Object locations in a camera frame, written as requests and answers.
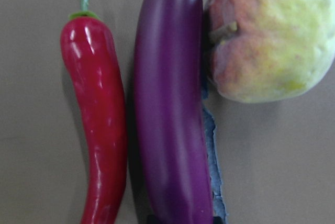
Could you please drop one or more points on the purple eggplant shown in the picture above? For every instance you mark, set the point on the purple eggplant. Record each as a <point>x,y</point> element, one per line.
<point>167,95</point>

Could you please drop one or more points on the red chili pepper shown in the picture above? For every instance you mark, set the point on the red chili pepper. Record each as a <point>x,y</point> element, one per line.
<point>89,55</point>

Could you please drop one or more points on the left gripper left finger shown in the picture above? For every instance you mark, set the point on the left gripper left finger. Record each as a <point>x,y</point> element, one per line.
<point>153,219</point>

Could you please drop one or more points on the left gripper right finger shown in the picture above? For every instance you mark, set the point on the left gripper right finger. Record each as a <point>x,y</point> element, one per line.
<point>218,220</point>

